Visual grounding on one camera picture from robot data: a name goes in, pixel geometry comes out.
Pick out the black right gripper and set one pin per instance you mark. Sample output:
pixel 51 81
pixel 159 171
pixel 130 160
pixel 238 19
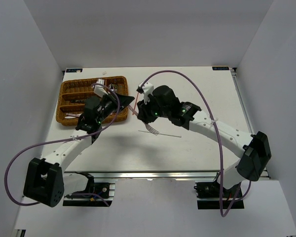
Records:
pixel 143 109

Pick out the blue label corner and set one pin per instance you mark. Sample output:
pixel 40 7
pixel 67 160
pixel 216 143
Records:
pixel 78 70
pixel 220 68

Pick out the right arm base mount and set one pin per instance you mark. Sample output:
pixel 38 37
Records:
pixel 208 194

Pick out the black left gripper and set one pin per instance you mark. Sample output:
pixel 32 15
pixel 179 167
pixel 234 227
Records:
pixel 124 100

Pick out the blue label right corner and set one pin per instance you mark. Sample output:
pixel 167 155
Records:
pixel 220 68

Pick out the blue label left corner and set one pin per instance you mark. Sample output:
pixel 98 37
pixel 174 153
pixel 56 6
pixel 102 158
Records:
pixel 78 70

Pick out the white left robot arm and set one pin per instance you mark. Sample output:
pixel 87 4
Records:
pixel 45 180

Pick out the orange chopstick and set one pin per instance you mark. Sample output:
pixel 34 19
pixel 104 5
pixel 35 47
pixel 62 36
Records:
pixel 135 104

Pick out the aluminium table edge rail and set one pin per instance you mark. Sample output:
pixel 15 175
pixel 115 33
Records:
pixel 153 175

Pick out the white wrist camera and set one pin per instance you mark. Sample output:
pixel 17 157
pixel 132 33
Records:
pixel 145 89
pixel 98 88

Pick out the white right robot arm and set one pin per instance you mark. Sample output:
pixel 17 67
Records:
pixel 253 150

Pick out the woven wicker cutlery tray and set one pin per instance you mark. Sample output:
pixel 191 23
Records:
pixel 81 89

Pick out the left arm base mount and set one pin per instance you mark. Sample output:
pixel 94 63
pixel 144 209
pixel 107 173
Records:
pixel 93 190

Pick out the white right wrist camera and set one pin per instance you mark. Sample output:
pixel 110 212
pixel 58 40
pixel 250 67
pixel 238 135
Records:
pixel 145 89

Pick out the pink handled knife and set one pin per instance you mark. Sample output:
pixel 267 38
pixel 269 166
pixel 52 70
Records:
pixel 72 115

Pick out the thin white chopstick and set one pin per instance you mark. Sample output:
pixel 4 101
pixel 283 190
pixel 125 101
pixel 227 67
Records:
pixel 161 134

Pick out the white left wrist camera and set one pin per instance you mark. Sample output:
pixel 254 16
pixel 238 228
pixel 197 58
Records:
pixel 98 88

